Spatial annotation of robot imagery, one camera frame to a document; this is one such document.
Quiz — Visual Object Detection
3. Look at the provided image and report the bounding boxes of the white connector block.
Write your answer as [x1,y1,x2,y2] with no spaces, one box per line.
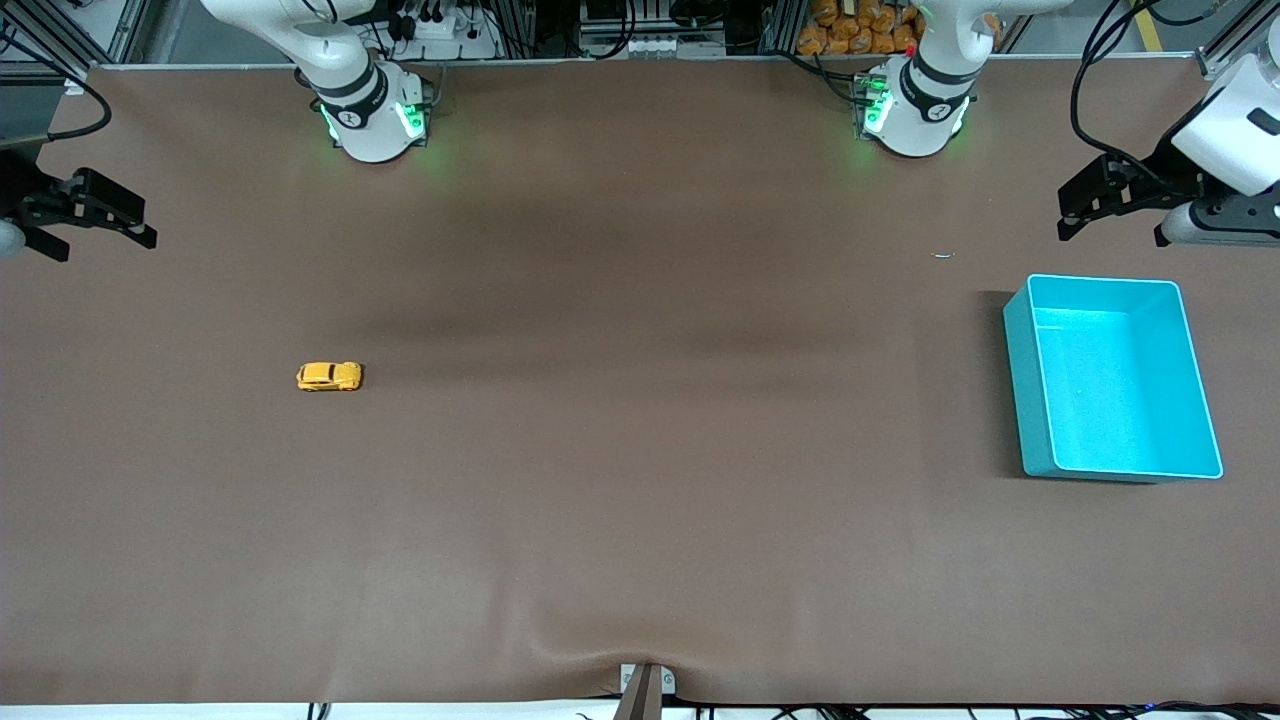
[585,35,726,58]

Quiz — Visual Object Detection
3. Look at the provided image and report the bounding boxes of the white power strip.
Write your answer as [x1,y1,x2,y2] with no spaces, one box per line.
[388,8,501,59]

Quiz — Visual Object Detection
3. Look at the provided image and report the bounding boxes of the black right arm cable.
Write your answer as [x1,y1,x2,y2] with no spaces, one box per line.
[0,25,113,143]

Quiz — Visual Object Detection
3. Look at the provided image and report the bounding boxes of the aluminium frame post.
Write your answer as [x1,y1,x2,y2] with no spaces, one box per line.
[1197,15,1280,81]
[0,0,151,79]

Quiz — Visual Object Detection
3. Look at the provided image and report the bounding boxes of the teal plastic bin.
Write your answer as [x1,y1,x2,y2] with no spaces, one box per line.
[1003,273,1225,483]

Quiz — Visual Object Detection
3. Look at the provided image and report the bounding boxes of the metal table edge bracket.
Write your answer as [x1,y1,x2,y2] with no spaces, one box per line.
[618,662,677,720]

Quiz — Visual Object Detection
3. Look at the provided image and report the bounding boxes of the yellow beetle toy car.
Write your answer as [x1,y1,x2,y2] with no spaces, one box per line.
[296,361,364,393]

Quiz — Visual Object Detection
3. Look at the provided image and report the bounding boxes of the pile of orange packets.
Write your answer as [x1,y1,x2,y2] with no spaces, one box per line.
[797,0,1003,56]

